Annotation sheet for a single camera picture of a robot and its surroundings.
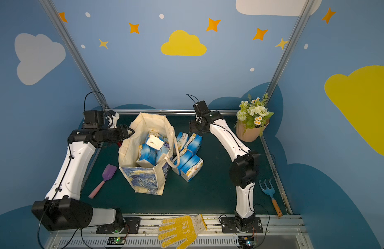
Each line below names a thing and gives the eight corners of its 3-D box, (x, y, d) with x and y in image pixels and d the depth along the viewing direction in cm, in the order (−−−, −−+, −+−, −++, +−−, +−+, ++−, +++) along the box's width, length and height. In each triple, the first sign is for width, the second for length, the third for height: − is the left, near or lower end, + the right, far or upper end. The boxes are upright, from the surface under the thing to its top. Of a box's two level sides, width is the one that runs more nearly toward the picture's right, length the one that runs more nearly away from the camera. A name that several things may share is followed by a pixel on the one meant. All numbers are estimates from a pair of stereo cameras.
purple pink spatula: (90, 198, 85) (87, 197, 83) (109, 165, 97) (107, 163, 95) (99, 200, 84) (97, 199, 82) (118, 167, 96) (116, 165, 95)
